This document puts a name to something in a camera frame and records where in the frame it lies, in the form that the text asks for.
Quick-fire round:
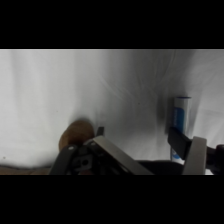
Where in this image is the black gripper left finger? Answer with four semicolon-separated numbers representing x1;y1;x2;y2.
49;126;155;176

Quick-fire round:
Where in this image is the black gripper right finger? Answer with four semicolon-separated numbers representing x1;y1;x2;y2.
167;126;224;176

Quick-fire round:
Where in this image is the blue pen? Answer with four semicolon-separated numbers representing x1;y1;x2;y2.
165;95;194;165

